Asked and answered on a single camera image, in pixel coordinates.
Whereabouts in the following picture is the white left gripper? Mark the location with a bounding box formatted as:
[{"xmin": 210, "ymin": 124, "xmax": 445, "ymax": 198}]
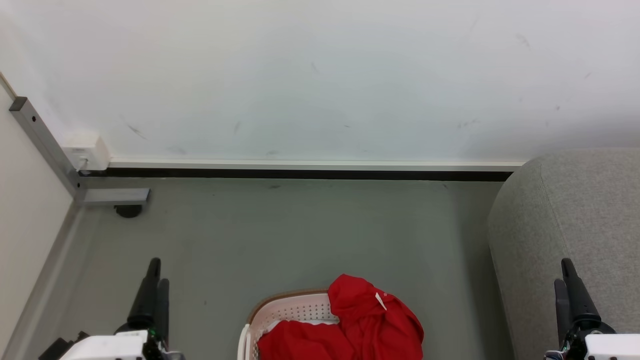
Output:
[{"xmin": 59, "ymin": 257, "xmax": 187, "ymax": 360}]

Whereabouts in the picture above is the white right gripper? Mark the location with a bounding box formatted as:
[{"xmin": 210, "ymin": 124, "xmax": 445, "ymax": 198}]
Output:
[{"xmin": 544, "ymin": 257, "xmax": 640, "ymax": 360}]

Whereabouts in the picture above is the plain red garment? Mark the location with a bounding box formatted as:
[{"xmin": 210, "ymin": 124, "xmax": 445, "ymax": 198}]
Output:
[{"xmin": 327, "ymin": 273, "xmax": 426, "ymax": 360}]

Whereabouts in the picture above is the grey fabric sofa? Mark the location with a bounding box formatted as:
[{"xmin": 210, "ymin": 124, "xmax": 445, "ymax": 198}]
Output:
[{"xmin": 487, "ymin": 147, "xmax": 640, "ymax": 360}]

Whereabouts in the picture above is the white laundry basket brown rim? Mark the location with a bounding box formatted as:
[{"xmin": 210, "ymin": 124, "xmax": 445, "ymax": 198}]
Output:
[{"xmin": 237, "ymin": 288, "xmax": 351, "ymax": 360}]

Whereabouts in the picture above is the beige partition panel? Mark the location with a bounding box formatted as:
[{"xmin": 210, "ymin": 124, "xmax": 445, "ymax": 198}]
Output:
[{"xmin": 0, "ymin": 72, "xmax": 83, "ymax": 360}]

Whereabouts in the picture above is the black baseboard strip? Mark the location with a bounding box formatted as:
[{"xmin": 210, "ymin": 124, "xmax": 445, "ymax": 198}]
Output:
[{"xmin": 79, "ymin": 167, "xmax": 515, "ymax": 182}]

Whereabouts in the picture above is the grey aluminium frame foot bar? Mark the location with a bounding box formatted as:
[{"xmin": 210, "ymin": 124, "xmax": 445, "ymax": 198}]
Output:
[{"xmin": 82, "ymin": 188, "xmax": 151, "ymax": 206}]

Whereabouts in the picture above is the white wall socket box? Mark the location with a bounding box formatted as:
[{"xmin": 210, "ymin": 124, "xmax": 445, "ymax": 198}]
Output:
[{"xmin": 62, "ymin": 135, "xmax": 111, "ymax": 174}]

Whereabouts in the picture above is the grey aluminium frame post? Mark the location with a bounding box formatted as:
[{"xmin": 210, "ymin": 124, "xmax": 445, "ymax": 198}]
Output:
[{"xmin": 8, "ymin": 96, "xmax": 87, "ymax": 203}]

